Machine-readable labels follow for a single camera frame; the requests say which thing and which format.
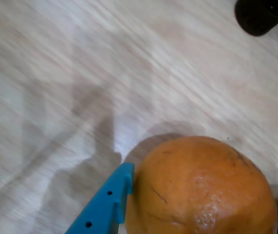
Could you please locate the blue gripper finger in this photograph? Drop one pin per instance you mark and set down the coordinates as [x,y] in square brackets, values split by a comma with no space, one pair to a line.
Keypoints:
[102,209]

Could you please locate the small orange with stem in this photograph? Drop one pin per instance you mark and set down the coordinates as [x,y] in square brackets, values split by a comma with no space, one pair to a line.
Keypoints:
[202,190]

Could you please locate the black round object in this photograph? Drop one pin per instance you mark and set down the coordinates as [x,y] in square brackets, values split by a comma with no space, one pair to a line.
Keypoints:
[261,14]

